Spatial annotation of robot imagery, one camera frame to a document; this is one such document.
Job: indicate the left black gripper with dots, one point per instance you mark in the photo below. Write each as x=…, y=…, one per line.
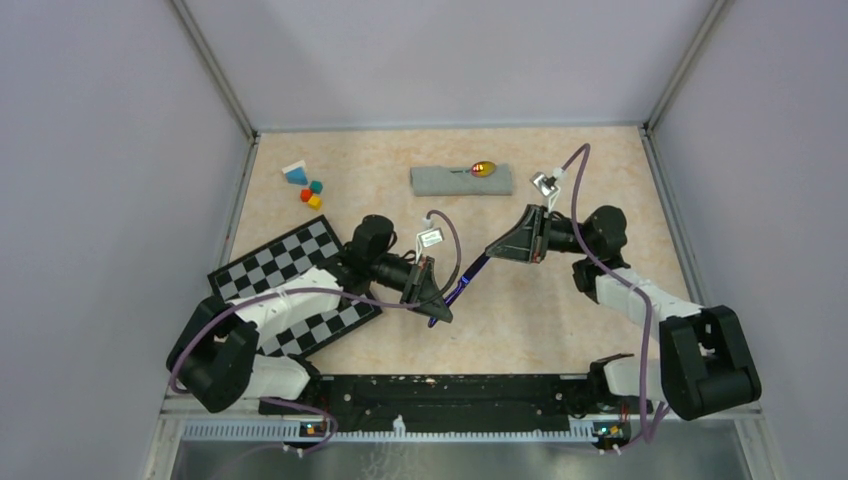
x=427, y=291

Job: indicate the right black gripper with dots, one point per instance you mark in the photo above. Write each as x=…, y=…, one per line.
x=529, y=239

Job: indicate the iridescent purple knife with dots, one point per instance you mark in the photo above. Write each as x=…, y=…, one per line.
x=457, y=282

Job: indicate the iridescent purple spoon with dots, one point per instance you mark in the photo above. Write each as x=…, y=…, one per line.
x=479, y=169

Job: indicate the grey cloth napkin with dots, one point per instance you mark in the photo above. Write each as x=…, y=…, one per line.
x=438, y=181

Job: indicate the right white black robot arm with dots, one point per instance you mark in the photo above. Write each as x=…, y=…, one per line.
x=704, y=364

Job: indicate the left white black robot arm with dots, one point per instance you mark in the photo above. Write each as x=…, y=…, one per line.
x=216, y=359

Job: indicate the black grey checkerboard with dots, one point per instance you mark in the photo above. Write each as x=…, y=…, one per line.
x=279, y=261

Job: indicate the yellow cube block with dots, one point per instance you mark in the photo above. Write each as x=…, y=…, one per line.
x=315, y=202

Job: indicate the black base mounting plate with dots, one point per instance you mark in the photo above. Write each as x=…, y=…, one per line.
x=499, y=403

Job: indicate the blue white wedge block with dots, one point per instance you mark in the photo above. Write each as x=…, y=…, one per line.
x=296, y=173

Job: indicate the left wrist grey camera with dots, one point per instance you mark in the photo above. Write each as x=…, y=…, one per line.
x=429, y=236

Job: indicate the aluminium front frame rail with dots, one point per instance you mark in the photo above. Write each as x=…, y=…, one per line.
x=254, y=418

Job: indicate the right aluminium corner post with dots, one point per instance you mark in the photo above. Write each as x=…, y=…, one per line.
x=699, y=42

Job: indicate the aluminium corner post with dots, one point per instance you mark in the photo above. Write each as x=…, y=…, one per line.
x=699, y=42
x=209, y=62

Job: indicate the left aluminium corner post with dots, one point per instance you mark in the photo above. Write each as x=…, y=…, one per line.
x=209, y=62

